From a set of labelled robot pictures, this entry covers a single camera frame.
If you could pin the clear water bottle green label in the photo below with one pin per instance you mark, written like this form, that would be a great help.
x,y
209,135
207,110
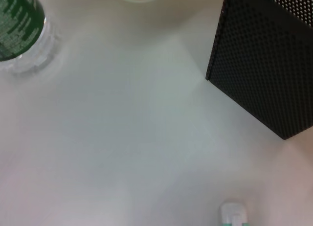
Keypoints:
x,y
17,28

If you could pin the black mesh pen holder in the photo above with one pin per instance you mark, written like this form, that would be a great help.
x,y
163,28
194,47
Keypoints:
x,y
264,64

